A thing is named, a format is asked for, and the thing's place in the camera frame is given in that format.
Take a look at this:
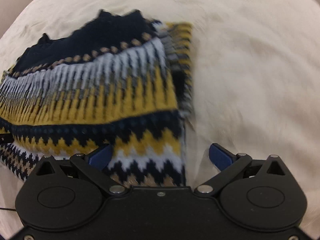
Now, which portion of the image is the cream floral bedspread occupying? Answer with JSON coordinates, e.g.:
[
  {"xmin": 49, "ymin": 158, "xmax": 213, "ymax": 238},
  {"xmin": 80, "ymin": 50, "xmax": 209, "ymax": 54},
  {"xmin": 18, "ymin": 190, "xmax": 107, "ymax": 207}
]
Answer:
[{"xmin": 1, "ymin": 0, "xmax": 319, "ymax": 238}]

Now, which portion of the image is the yellow black white patterned sweater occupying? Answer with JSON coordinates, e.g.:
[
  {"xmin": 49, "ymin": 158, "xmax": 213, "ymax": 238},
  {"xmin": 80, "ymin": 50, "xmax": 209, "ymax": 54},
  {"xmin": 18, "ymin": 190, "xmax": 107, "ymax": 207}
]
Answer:
[{"xmin": 1, "ymin": 10, "xmax": 193, "ymax": 186}]

